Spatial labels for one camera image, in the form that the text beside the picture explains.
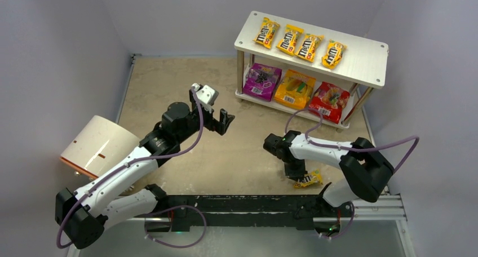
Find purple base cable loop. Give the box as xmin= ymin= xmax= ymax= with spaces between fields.
xmin=143 ymin=202 xmax=209 ymax=248

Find purple candy bag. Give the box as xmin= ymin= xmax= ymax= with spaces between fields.
xmin=242 ymin=63 xmax=282 ymax=102

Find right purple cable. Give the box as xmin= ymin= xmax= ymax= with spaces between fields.
xmin=284 ymin=107 xmax=421 ymax=174

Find yellow m&m bag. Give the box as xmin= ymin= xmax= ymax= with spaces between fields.
xmin=321 ymin=39 xmax=348 ymax=70
xmin=276 ymin=24 xmax=304 ymax=56
xmin=295 ymin=33 xmax=325 ymax=63
xmin=253 ymin=17 xmax=280 ymax=49
xmin=294 ymin=169 xmax=323 ymax=189

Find white two-tier shelf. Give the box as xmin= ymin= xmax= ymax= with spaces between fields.
xmin=234 ymin=11 xmax=389 ymax=131

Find red candy bag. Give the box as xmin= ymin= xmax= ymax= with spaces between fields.
xmin=308 ymin=82 xmax=350 ymax=124

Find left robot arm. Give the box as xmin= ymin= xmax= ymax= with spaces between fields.
xmin=55 ymin=102 xmax=235 ymax=249

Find white cylinder roll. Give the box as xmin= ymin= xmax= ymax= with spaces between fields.
xmin=60 ymin=115 xmax=140 ymax=180

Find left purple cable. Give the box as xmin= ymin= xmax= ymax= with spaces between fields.
xmin=56 ymin=89 xmax=205 ymax=250

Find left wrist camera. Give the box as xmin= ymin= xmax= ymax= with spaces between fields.
xmin=192 ymin=83 xmax=219 ymax=113

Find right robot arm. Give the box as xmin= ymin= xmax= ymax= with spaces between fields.
xmin=263 ymin=130 xmax=395 ymax=207

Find orange candy bag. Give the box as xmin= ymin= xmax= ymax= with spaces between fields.
xmin=273 ymin=69 xmax=316 ymax=110

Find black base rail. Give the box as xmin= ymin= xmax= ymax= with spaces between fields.
xmin=154 ymin=194 xmax=352 ymax=232

